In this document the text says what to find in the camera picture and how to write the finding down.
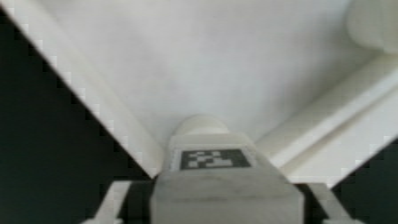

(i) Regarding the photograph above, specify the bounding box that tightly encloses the white table leg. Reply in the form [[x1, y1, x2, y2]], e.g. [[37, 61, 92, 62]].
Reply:
[[149, 115, 304, 224]]

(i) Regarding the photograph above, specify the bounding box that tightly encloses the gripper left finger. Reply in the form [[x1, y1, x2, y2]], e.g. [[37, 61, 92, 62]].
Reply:
[[80, 181, 131, 224]]

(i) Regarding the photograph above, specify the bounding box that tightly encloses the white square tabletop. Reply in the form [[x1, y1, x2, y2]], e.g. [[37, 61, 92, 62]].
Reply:
[[0, 0, 398, 173]]

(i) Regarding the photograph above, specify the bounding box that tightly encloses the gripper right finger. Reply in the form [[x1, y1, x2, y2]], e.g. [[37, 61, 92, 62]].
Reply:
[[307, 183, 364, 224]]

